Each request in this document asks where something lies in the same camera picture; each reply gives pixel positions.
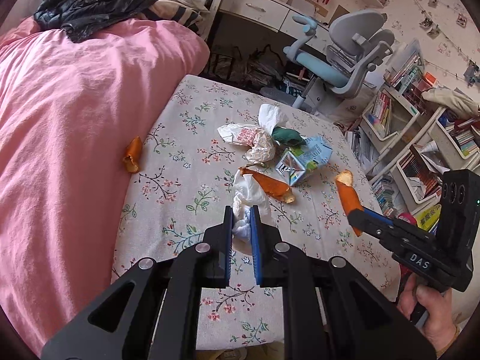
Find pink blanket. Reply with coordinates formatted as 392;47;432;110
0;19;211;357

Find crumpled white paper wrapper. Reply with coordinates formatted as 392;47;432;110
217;123;278;164

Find shelf of upright books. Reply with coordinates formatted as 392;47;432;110
369;90;392;136

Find grey and blue office chair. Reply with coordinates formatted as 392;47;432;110
260;10;396;112

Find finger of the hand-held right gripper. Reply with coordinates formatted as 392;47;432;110
361;206;404;233
347;210;394;241

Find person's right hand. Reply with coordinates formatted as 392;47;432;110
397;274;464;360

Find white bookshelf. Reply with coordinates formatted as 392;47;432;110
360;39;480;211

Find clear plastic storage bags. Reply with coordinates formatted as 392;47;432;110
208;45;286;89

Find striped beige cloth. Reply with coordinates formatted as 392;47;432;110
150;0;203;32

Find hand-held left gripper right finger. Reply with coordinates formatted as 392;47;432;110
249;205;437;360

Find beige fabric bag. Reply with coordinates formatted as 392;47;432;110
422;88;480;117

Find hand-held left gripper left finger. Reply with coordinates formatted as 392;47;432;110
40;205;235;360

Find hanging photo garland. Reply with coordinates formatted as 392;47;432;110
394;0;480;83

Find floral bed sheet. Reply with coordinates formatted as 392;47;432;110
110;74;402;353

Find white desk with drawers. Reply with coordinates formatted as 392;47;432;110
217;0;387;46

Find orange peel piece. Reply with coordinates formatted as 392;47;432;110
240;167;295;204
335;169;364;237
122;136;144;174

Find white tissue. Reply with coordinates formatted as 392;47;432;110
258;103;289;136
232;169;271;242

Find dark green crumpled wrapper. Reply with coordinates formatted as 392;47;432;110
271;125;306;147

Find row of colourful books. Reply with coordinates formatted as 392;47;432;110
371;174;396;218

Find blue milk carton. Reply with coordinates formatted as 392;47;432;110
275;135;334;188

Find black puffer jacket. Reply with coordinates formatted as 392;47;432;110
34;0;162;44

